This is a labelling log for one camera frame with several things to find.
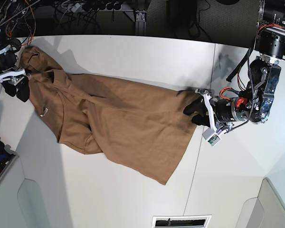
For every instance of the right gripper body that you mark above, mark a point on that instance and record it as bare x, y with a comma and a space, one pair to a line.
9, 72

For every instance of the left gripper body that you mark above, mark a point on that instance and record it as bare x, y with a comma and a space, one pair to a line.
228, 107

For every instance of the tan brown t-shirt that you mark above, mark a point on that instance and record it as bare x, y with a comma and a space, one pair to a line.
137, 125

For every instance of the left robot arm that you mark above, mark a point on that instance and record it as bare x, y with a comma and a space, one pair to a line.
257, 77

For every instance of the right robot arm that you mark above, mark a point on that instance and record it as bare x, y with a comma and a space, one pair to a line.
12, 12

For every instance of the white table vent grille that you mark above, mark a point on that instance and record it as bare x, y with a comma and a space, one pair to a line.
181, 221

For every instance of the grey left table panel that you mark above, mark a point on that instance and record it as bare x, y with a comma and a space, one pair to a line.
30, 202

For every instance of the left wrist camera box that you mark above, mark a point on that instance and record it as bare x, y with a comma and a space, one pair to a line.
211, 136

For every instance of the aluminium frame post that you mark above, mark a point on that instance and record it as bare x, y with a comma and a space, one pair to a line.
140, 23

